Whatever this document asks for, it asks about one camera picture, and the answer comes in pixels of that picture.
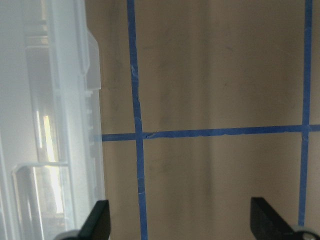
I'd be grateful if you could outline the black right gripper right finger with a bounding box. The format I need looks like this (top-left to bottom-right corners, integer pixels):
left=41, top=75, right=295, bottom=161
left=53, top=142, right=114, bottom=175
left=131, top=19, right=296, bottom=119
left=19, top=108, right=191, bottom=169
left=249, top=197, right=300, bottom=240

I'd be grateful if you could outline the clear plastic storage box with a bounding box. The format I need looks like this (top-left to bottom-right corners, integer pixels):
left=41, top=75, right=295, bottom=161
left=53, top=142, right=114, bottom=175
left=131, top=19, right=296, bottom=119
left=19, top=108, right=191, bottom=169
left=77, top=31, right=106, bottom=224

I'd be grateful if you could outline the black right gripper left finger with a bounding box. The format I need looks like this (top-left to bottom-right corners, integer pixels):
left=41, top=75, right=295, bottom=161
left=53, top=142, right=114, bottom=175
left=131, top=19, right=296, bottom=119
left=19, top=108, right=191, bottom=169
left=76, top=200, right=111, bottom=240

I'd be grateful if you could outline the clear plastic box lid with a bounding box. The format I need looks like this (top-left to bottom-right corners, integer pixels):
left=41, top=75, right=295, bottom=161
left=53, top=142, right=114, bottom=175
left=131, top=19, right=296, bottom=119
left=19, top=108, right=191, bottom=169
left=0, top=0, right=91, bottom=240

